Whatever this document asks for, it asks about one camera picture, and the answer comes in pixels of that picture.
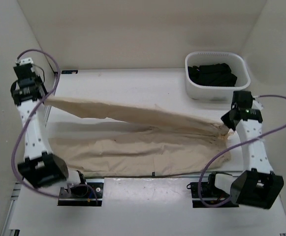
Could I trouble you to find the beige trousers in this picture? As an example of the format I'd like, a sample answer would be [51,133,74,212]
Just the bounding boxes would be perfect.
[46,96,231,177]

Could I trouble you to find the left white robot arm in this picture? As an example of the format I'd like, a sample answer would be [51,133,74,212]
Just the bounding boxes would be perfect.
[10,77,89,197]

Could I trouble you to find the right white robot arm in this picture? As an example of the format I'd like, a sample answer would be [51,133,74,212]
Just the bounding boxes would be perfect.
[206,106,284,209]

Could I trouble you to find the black trousers in basket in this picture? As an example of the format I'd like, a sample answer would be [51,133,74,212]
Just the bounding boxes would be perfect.
[188,63,237,87]

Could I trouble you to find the white plastic basket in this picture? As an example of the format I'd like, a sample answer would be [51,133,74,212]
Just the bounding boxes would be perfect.
[185,51,251,101]

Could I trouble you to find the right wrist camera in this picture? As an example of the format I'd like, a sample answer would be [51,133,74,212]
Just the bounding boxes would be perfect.
[231,90,254,109]

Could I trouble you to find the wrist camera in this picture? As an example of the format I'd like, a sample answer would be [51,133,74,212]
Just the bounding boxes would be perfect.
[13,57,39,81]
[231,90,254,109]

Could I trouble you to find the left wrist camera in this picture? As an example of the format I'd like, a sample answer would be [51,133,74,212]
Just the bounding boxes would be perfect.
[13,57,39,81]

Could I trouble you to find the aluminium frame rail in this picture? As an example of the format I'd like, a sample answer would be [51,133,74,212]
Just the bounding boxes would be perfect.
[43,71,61,128]

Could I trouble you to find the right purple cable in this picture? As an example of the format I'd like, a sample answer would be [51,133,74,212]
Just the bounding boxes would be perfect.
[198,94,286,207]

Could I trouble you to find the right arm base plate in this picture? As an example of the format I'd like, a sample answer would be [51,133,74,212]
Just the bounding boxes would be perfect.
[187,182,229,208]

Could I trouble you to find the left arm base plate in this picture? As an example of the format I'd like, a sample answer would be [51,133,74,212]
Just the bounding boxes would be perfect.
[58,178,104,207]

